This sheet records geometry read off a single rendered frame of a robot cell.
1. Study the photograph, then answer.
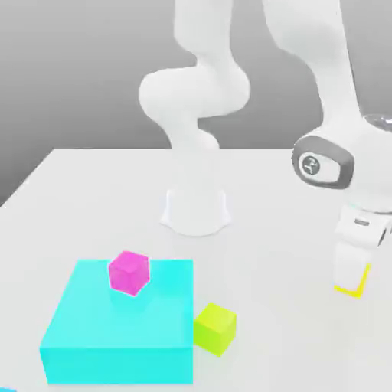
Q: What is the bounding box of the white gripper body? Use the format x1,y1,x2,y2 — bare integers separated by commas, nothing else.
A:
333,203,392,250

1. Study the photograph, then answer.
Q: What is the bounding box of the small yellow cube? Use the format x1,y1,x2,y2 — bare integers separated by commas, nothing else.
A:
333,263,372,300

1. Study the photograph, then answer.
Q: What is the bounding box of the small lime green cube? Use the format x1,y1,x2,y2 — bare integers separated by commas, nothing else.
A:
193,302,239,358

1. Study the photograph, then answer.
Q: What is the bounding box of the small magenta cube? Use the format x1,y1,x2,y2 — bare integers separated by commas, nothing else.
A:
107,250,152,298

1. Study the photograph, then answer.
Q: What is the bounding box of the large cyan box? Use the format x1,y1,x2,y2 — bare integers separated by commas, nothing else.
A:
38,258,194,386

